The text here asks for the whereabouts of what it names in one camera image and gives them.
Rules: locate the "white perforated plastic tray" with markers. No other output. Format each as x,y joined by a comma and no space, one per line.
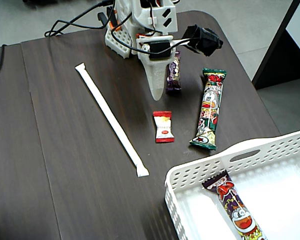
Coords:
277,150

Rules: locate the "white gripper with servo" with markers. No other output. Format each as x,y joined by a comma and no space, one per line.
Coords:
157,64

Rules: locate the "short purple snack pack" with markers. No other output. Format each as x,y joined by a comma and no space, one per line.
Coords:
174,77

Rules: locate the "black cabinet frame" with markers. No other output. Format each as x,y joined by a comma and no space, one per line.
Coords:
272,57

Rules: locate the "black orange table clamp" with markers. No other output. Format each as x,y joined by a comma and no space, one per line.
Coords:
102,18

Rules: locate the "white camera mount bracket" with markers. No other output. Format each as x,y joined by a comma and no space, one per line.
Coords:
182,42

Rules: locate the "white paper wrapped straw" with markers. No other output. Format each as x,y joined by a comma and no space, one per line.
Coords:
110,117

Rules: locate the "long purple cartoon snack stick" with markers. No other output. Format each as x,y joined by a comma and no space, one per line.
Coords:
237,212

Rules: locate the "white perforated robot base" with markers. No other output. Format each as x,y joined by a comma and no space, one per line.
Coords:
118,41

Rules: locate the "small red white candy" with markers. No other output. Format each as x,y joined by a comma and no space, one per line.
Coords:
163,127

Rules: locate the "green cartoon snack stick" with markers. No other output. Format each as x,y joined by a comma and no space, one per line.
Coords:
210,107

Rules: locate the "black taped wrist camera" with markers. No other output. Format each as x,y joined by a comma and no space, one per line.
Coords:
205,40

